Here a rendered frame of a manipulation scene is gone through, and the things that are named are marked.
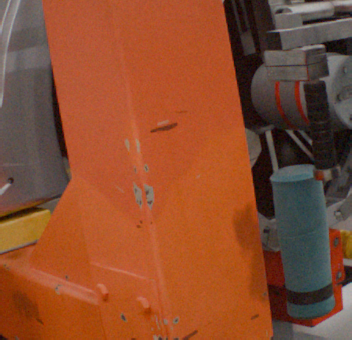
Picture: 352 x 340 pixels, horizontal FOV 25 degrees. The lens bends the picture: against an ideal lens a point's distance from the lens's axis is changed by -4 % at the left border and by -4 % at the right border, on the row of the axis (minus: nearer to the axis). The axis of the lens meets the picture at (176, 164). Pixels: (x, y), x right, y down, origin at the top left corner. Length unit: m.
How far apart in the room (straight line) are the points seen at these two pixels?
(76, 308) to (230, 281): 0.25
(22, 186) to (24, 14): 0.30
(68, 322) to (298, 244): 0.41
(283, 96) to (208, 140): 0.49
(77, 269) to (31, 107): 0.37
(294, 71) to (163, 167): 0.36
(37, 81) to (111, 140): 0.50
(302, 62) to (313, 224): 0.29
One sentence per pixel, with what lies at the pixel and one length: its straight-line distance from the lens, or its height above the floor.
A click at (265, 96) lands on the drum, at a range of 1.45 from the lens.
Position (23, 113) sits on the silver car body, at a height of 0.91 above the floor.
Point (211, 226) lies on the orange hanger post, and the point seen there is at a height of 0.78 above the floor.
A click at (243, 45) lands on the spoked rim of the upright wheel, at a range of 1.55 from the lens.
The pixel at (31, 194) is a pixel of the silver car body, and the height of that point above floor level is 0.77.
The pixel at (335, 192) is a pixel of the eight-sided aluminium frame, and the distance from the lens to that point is 1.63.
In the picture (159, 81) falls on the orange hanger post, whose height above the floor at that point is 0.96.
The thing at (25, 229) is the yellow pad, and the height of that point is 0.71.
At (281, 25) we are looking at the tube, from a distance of 1.23.
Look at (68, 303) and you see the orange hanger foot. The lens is 1.16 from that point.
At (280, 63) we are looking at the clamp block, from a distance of 1.23.
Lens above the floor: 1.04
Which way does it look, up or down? 11 degrees down
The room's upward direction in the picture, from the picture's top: 10 degrees counter-clockwise
